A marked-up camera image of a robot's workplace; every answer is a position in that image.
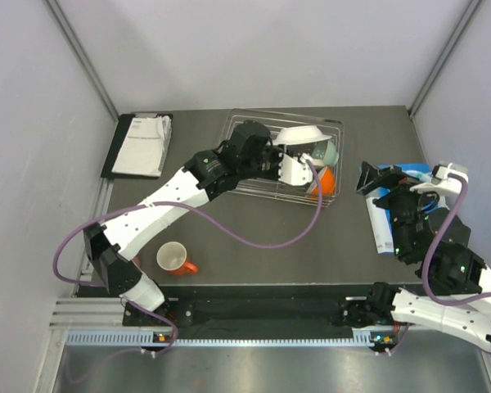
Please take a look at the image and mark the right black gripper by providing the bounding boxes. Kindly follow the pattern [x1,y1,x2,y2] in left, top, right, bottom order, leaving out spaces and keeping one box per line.
[354,160,444,260]

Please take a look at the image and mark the metal wire dish rack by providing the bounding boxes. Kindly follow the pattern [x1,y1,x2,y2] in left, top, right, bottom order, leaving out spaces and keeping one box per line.
[221,109,344,208]

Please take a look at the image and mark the white blue-rimmed plate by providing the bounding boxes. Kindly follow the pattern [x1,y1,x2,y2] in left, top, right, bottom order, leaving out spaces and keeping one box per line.
[273,125,332,146]

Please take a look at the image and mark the small white bowl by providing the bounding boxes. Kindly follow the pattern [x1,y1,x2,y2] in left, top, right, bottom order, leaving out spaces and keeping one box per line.
[306,166,336,197]

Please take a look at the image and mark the green ceramic bowl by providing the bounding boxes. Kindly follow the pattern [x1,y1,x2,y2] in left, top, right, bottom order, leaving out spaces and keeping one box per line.
[311,140,340,168]

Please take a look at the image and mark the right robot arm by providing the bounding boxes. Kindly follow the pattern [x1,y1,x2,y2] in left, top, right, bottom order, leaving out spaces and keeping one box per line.
[344,161,491,355]

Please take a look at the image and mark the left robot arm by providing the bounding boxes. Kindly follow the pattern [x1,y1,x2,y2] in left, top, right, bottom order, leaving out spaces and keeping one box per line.
[83,120,288,325]

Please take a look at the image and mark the blue folder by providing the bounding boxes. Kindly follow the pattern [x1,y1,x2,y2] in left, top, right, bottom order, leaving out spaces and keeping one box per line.
[365,163,431,255]

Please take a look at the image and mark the teal cat-ear headphones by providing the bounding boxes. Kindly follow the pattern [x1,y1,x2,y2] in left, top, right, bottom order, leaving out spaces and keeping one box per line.
[405,169,433,183]

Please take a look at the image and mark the orange white mug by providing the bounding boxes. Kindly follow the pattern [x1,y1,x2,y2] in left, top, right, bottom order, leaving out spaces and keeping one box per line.
[156,242,199,276]

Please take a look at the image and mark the black tray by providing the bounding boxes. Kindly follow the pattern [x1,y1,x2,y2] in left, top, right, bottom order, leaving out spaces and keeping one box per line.
[101,113,173,179]

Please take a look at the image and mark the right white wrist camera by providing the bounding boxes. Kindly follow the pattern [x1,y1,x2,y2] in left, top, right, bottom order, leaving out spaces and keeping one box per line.
[409,161,469,197]

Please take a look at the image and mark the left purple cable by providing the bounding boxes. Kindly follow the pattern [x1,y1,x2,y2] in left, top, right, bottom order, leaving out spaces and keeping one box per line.
[52,160,322,357]

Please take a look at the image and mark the aluminium rail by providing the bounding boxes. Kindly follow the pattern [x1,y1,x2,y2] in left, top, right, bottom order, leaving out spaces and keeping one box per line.
[49,297,124,330]

